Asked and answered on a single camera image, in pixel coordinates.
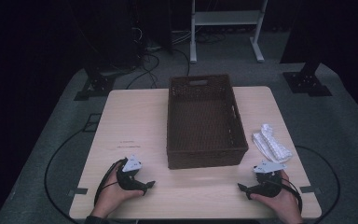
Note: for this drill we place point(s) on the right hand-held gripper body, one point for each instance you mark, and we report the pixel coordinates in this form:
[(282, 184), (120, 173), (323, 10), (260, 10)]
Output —
[(267, 186)]

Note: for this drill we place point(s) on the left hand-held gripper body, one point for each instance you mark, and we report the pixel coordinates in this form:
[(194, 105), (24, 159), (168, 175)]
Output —
[(130, 182)]

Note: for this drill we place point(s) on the white knitted cloth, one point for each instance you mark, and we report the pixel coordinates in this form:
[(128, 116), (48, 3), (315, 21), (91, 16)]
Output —
[(272, 144)]

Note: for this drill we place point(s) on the brown woven basket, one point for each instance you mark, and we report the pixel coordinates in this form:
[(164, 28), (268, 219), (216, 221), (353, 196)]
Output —
[(203, 124)]

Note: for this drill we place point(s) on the person's left hand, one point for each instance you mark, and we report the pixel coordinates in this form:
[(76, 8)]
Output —
[(112, 196)]

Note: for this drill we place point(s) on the person's right hand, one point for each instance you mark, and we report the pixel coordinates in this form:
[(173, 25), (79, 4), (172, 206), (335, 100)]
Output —
[(284, 205)]

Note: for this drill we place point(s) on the black tape strip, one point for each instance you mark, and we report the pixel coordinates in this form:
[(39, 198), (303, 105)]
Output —
[(77, 192), (310, 189)]

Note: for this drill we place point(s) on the black tape square outline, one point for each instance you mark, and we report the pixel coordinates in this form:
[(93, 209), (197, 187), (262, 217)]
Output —
[(85, 123)]

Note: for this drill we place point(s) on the black stand base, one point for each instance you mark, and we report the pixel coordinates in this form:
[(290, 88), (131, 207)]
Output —
[(306, 82), (98, 85)]

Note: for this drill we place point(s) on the white metal stand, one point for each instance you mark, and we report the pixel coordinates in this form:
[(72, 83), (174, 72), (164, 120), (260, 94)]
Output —
[(227, 18)]

